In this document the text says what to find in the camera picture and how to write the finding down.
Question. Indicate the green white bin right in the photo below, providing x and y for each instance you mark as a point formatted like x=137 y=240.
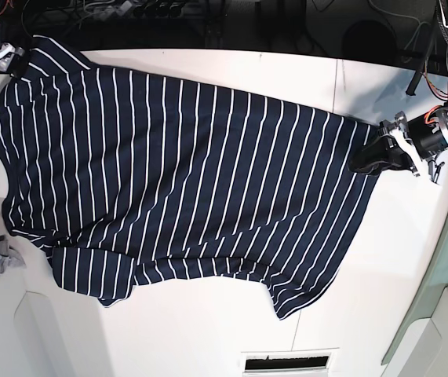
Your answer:
x=420 y=346

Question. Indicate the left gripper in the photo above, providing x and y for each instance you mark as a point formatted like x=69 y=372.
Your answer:
x=413 y=145

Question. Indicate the navy white striped t-shirt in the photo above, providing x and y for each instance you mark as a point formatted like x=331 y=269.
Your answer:
x=125 y=178

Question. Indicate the white cables background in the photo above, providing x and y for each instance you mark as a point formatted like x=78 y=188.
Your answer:
x=409 y=21

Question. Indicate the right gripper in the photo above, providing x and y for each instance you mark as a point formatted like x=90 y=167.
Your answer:
x=13 y=60

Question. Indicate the white bin left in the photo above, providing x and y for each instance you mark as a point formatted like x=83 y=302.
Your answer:
x=31 y=343

